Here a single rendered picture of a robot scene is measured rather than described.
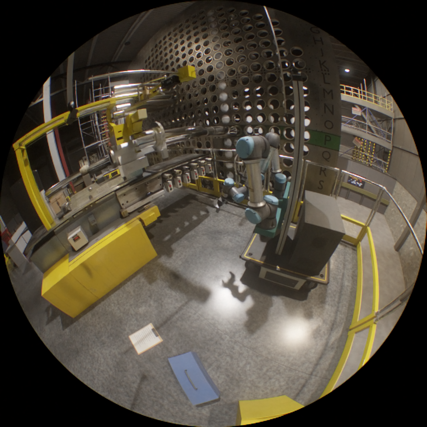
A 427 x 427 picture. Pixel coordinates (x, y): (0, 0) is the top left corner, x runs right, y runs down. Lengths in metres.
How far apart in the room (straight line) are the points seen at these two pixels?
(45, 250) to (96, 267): 0.83
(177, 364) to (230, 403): 0.60
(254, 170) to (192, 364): 1.40
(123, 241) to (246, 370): 1.77
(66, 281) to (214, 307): 1.67
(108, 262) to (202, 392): 1.57
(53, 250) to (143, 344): 1.52
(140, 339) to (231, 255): 1.45
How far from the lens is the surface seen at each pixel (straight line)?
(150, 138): 1.76
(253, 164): 0.80
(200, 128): 2.29
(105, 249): 1.72
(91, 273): 1.87
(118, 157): 1.92
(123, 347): 1.77
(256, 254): 1.41
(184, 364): 1.28
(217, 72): 3.81
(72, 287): 2.01
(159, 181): 2.11
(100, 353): 1.99
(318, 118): 2.84
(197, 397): 1.33
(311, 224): 1.04
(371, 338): 1.54
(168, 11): 10.64
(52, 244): 2.17
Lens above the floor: 1.42
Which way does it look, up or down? 34 degrees down
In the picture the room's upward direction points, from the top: 7 degrees counter-clockwise
